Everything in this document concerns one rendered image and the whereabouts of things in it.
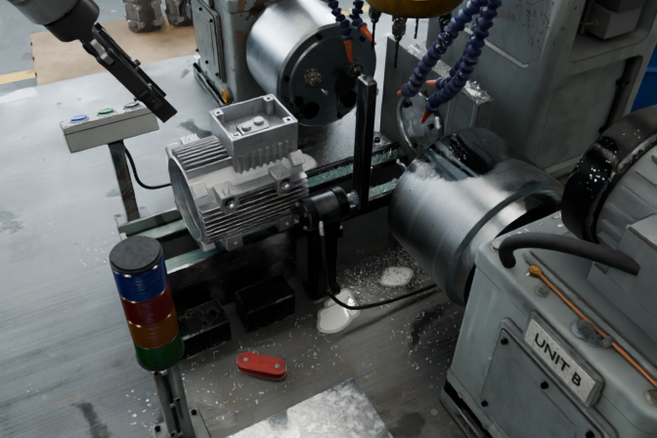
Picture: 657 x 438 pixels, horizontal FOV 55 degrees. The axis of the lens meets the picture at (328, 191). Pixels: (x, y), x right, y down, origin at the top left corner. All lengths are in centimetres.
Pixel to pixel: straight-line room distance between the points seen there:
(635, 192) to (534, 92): 52
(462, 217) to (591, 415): 31
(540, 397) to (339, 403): 28
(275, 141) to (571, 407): 60
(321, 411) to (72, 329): 52
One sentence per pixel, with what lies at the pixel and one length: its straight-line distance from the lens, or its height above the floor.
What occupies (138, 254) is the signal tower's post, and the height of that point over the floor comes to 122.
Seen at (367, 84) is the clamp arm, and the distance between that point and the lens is 98.
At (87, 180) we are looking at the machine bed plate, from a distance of 158.
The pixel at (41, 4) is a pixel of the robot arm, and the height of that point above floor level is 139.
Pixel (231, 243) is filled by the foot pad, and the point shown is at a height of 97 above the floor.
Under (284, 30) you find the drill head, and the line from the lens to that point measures 138.
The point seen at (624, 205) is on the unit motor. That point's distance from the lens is 75.
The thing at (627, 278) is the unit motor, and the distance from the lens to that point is 73.
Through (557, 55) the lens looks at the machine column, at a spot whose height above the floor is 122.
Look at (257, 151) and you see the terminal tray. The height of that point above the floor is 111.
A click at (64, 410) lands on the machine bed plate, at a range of 117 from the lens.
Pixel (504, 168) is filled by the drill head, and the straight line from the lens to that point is 98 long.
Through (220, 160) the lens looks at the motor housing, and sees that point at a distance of 107.
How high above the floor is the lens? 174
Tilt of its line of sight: 40 degrees down
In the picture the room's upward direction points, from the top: 1 degrees clockwise
